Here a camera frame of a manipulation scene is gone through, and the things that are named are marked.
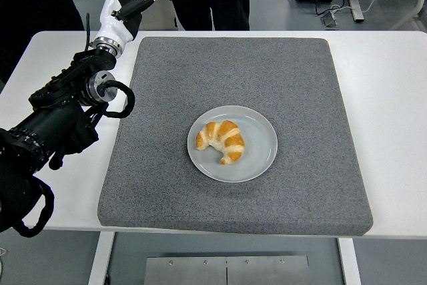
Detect white table leg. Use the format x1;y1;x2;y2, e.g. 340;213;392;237
87;231;116;285
336;237;362;285

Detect grey felt mat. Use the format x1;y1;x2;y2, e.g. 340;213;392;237
96;36;374;236

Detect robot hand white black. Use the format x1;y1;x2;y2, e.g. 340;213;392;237
94;0;170;45

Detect light grey round plate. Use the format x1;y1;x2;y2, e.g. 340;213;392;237
187;104;279;183

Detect grey floor pedal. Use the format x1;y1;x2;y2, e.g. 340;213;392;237
320;11;340;28

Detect golden croissant bread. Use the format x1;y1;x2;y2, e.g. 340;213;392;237
195;119;246;166

